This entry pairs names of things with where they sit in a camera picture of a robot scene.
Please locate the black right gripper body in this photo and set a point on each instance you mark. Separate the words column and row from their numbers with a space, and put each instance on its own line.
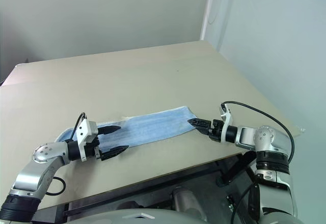
column 216, row 131

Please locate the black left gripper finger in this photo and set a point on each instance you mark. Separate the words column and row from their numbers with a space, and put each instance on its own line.
column 109, row 129
column 114, row 152

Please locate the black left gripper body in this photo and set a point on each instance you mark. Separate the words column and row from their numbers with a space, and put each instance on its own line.
column 92, row 150

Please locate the light blue towel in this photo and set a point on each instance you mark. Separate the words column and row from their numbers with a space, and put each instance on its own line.
column 152, row 127

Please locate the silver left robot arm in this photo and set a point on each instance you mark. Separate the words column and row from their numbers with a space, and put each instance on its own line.
column 38, row 173

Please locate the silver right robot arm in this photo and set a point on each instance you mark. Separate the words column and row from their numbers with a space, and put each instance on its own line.
column 270, row 145

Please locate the black angled table brace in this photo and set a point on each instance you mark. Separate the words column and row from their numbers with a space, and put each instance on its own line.
column 237, row 169

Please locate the silver robot torso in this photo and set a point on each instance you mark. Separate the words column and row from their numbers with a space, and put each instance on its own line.
column 114, row 215

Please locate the grey rounded cylinder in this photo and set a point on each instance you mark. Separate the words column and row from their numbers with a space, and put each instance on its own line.
column 187, row 198

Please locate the small clear plastic piece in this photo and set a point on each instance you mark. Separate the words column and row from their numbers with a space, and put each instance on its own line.
column 301, row 129

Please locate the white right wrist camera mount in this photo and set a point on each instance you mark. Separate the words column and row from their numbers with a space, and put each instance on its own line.
column 227, row 118

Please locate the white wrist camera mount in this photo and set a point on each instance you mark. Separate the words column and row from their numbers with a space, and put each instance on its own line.
column 85, row 129
column 227, row 118

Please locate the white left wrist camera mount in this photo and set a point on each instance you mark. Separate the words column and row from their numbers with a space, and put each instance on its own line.
column 85, row 129

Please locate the black table frame rail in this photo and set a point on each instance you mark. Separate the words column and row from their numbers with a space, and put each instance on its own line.
column 142, row 183

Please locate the white wall conduit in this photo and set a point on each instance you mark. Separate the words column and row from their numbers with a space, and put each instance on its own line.
column 210, row 5

